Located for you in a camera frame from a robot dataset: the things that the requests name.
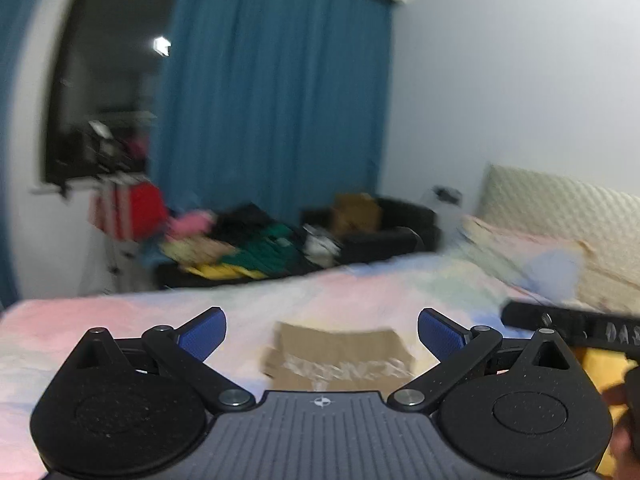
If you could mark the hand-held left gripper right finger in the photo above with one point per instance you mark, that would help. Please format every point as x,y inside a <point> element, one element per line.
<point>441,334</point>

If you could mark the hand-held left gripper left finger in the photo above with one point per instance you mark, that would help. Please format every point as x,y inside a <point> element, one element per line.
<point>202,334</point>

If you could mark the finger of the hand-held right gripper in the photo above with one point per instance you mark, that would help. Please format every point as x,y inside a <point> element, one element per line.
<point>525,314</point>

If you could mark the tan t-shirt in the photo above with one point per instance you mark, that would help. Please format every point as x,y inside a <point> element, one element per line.
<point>340,345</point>

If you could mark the person's right hand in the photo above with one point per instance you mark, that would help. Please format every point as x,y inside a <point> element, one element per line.
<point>625,455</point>

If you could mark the yellow cloth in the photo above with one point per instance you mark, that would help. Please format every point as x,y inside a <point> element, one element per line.
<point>595,365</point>

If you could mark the pastel pillow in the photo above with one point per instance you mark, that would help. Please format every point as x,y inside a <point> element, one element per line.
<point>525,260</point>

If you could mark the pastel rainbow bed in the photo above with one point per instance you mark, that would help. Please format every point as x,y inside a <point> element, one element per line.
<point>150,320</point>

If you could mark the yellow garment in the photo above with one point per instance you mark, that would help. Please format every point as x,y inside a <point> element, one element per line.
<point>225,271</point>

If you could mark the beige garment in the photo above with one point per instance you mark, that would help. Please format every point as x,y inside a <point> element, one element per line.
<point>202,250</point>

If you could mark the black sofa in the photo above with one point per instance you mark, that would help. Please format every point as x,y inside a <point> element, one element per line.
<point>397,245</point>

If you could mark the green garment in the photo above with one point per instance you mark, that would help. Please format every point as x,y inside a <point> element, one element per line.
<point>265,255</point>

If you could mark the pink garment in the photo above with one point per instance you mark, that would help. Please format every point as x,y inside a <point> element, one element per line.
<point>190,224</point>

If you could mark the black garment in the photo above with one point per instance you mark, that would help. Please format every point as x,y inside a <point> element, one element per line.
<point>242,222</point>

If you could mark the cream quilted headboard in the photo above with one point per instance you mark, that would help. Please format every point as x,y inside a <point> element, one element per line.
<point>575,200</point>

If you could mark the red garment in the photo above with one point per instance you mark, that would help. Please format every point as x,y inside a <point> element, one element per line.
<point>140,207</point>

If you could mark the white patterned cloth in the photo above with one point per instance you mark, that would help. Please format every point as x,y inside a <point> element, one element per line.
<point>322,249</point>

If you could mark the brown paper bag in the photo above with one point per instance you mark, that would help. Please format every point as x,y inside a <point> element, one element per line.
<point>356,215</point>

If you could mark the silver garment steamer stand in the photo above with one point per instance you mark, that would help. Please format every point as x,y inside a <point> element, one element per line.
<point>112,170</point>

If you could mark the narrow blue curtain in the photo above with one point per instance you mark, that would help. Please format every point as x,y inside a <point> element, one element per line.
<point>7,250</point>

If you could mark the wide blue curtain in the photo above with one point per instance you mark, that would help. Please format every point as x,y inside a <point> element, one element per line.
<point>275,85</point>

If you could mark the dark window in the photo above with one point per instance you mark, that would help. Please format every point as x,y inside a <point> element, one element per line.
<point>110,70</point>

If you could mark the wall outlet with charger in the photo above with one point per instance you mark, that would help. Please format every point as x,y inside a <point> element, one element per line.
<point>447,195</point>

